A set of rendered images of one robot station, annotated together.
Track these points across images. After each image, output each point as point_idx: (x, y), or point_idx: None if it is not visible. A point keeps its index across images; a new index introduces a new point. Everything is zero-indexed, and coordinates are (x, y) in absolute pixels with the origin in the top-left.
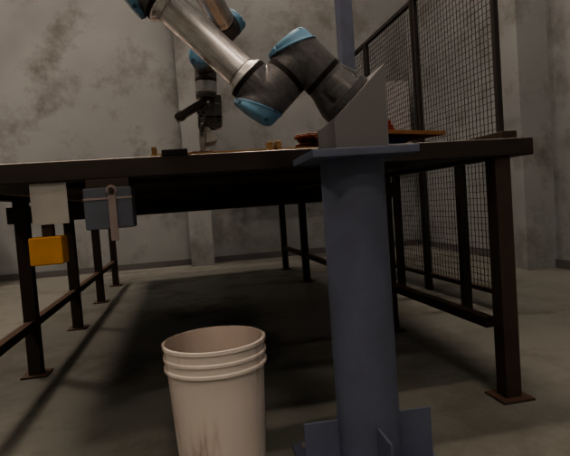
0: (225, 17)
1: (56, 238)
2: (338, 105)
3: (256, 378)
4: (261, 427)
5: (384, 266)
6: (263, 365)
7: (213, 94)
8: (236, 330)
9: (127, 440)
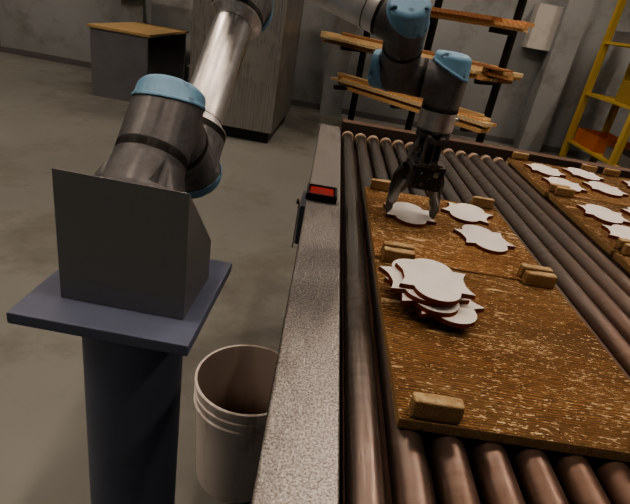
0: (349, 15)
1: None
2: None
3: (205, 426)
4: (209, 468)
5: (87, 430)
6: (222, 433)
7: (423, 133)
8: None
9: None
